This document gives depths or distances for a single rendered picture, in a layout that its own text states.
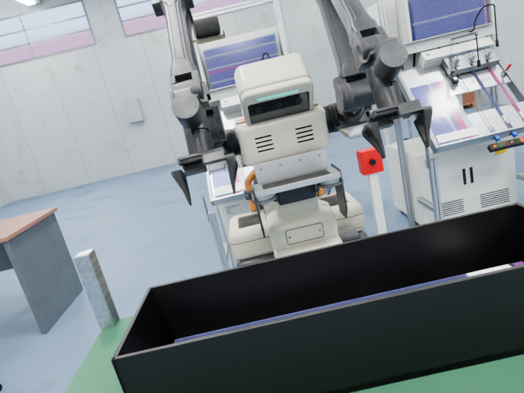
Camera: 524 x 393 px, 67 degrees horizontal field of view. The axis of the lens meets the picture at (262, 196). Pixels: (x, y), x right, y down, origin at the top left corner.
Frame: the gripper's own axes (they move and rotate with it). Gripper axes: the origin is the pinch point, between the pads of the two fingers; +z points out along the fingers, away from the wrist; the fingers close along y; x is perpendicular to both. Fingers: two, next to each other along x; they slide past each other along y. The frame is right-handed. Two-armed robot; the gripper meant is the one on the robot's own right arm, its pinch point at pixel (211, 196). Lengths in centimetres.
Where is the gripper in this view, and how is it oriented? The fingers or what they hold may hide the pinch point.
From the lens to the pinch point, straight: 86.1
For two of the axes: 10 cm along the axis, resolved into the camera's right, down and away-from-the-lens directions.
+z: 2.4, 9.5, -1.9
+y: 9.7, -2.4, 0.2
